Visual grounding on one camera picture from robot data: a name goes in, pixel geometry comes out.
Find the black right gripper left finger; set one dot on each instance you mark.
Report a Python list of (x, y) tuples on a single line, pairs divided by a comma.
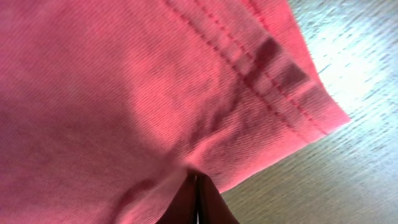
[(183, 207)]

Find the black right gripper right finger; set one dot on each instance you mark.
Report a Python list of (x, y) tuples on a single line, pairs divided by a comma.
[(212, 209)]

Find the red soccer t-shirt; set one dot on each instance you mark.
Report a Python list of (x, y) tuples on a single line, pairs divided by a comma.
[(105, 104)]

